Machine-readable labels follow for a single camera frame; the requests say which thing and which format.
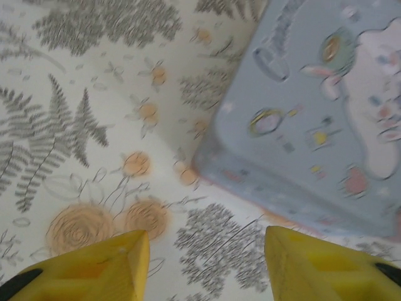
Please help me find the blue cartoon tin box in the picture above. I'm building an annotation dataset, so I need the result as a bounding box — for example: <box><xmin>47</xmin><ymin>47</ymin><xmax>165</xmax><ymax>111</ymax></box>
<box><xmin>190</xmin><ymin>0</ymin><xmax>401</xmax><ymax>238</ymax></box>

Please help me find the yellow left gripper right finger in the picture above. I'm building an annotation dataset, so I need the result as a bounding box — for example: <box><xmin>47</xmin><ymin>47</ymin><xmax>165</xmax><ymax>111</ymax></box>
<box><xmin>264</xmin><ymin>225</ymin><xmax>401</xmax><ymax>301</ymax></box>

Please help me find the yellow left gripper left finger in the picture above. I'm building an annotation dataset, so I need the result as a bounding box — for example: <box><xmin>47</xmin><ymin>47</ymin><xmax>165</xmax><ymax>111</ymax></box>
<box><xmin>0</xmin><ymin>229</ymin><xmax>150</xmax><ymax>301</ymax></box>

